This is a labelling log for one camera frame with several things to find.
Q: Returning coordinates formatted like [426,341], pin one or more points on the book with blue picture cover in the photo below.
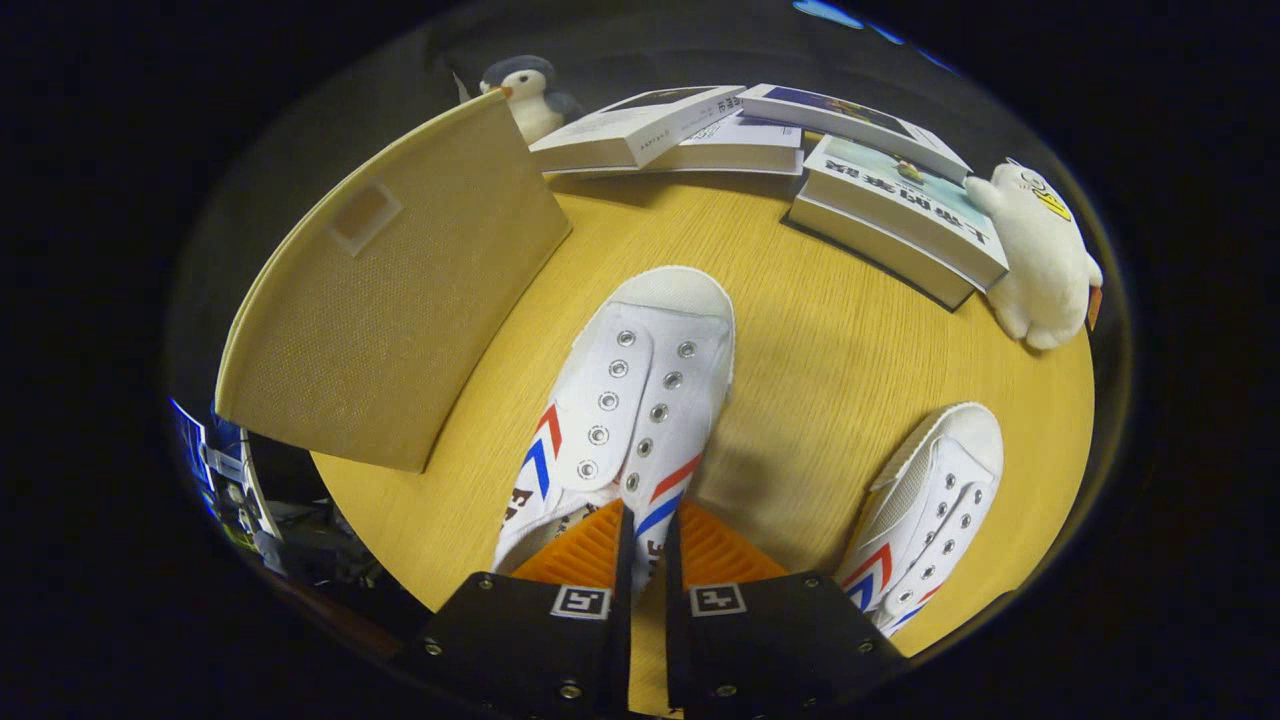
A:
[850,120]

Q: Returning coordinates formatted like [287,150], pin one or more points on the book with pale teal cover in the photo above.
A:
[900,215]

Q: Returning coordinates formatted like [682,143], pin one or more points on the grey penguin plush toy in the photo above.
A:
[530,100]

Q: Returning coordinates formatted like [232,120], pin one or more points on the white striped canvas shoe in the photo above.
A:
[930,500]
[640,390]

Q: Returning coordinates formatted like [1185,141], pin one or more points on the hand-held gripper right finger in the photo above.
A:
[675,620]

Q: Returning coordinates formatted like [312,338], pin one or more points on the white duck plush toy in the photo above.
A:
[1040,260]

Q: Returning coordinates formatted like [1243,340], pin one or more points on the blue lit screen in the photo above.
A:
[215,460]

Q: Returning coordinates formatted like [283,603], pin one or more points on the white book with portrait cover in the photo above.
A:
[640,125]

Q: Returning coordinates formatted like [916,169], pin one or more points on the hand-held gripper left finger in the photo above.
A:
[625,620]

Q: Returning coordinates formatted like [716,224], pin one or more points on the plain white book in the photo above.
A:
[740,152]

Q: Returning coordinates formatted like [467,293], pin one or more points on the beige fabric storage box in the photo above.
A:
[400,300]

